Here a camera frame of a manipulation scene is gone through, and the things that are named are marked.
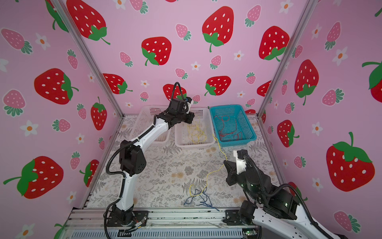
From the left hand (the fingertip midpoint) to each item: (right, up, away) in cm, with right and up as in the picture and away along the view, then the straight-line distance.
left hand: (195, 114), depth 92 cm
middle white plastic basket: (+6, +1, +23) cm, 23 cm away
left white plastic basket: (-40, -4, +22) cm, 45 cm away
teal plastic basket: (+29, -7, +23) cm, 38 cm away
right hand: (+13, -24, -28) cm, 39 cm away
